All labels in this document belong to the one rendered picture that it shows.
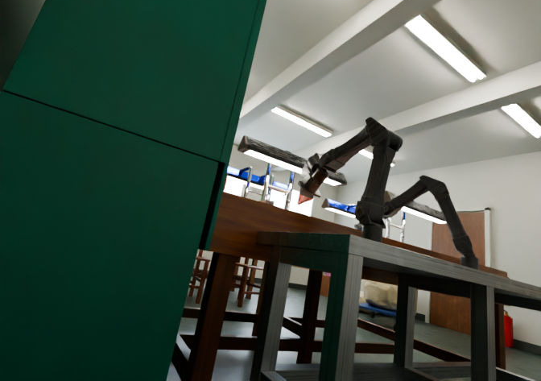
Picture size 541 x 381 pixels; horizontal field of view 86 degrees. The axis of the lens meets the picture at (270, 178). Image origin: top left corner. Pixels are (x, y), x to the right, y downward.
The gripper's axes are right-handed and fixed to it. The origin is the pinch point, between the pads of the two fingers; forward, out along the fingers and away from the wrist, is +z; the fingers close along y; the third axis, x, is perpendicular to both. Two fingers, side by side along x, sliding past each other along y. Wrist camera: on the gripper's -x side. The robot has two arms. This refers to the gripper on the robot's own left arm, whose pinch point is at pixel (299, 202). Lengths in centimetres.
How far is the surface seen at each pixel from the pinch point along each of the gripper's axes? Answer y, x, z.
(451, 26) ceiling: -156, -178, -123
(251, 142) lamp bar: 24.9, -22.4, -8.4
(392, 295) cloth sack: -284, -78, 155
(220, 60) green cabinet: 55, -7, -40
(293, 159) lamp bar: 1.9, -21.4, -8.4
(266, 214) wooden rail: 26.7, 23.7, -8.3
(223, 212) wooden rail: 41.5, 25.6, -6.5
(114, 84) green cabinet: 80, 9, -26
